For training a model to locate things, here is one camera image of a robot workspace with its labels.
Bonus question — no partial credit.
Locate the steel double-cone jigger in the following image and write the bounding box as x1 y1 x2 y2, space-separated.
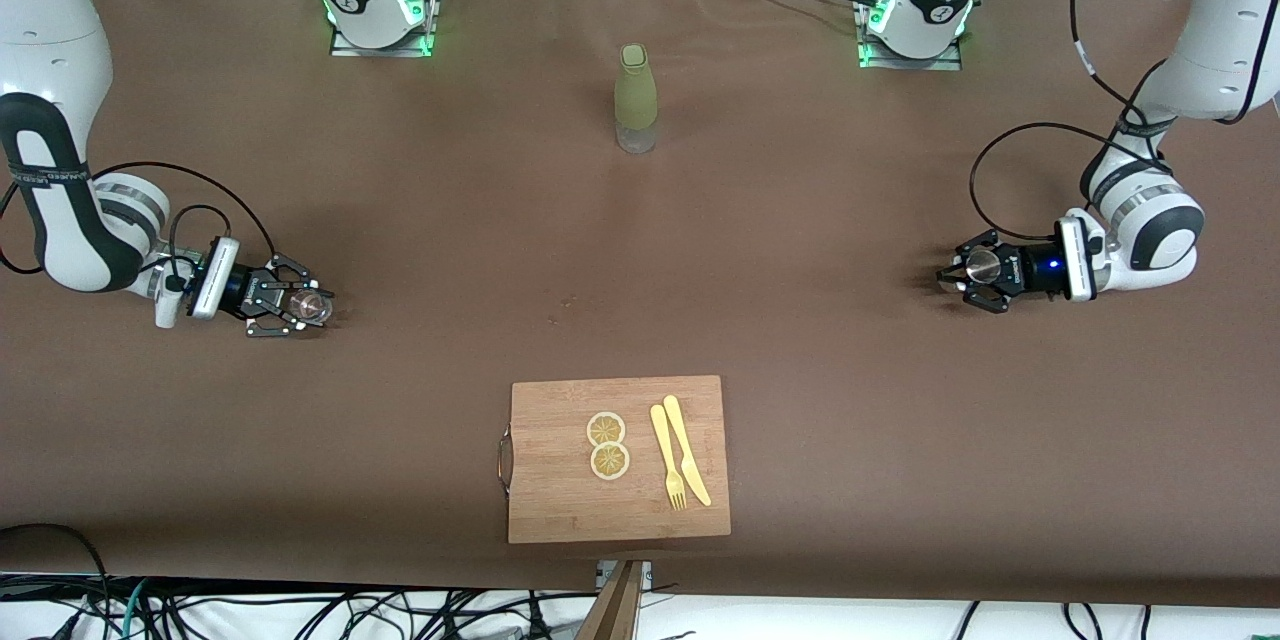
936 248 1005 296

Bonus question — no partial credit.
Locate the small clear glass beaker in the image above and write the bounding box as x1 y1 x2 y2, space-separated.
287 288 334 326

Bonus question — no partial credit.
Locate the brown table mat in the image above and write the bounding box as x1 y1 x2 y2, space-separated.
0 0 1280 611

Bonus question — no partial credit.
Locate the wooden cutting board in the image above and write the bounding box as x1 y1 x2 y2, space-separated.
497 375 732 545

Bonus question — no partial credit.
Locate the yellow plastic knife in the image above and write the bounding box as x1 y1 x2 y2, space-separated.
663 395 713 508

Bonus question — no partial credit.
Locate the yellow plastic fork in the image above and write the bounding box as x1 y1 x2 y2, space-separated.
650 404 688 512

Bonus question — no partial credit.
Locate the green sleeved glass bottle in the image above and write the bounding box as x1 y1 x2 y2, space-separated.
614 43 659 155

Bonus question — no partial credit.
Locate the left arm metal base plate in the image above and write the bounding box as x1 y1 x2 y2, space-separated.
855 0 966 71

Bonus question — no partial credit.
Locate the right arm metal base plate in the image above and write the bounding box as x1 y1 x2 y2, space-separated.
330 0 443 58

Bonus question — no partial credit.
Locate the black looped floor cable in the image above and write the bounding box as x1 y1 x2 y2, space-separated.
0 523 113 640

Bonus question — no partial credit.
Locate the green floor cable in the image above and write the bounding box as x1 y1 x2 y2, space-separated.
118 580 151 640

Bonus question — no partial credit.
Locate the aluminium frame post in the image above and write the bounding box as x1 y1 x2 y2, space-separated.
575 560 653 640

